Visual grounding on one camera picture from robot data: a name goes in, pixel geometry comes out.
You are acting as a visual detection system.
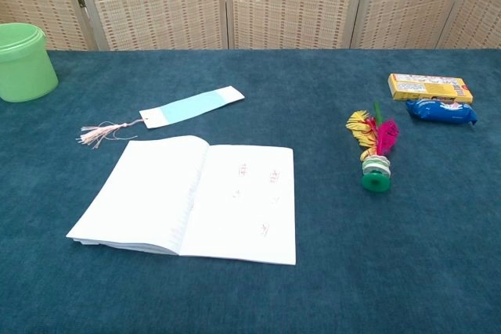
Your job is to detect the teal white tasselled bookmark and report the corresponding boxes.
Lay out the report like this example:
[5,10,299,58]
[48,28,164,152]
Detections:
[76,85,246,150]

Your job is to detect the white lined paper notebook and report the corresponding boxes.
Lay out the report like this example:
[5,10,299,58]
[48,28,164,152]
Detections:
[65,135,297,267]

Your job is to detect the blue felt table cover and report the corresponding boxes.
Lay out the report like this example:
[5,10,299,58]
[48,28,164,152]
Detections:
[0,48,501,334]

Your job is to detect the colourful feather shuttlecock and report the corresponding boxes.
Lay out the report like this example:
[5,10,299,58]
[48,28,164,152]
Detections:
[344,99,401,194]

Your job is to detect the yellow cardboard box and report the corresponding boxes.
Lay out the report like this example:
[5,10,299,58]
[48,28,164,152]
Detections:
[387,73,474,104]

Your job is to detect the blue cookie packet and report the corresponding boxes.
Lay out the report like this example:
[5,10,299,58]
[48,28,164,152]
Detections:
[405,98,479,127]

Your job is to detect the green plastic bucket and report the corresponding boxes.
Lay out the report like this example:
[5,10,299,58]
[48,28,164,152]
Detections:
[0,23,59,103]

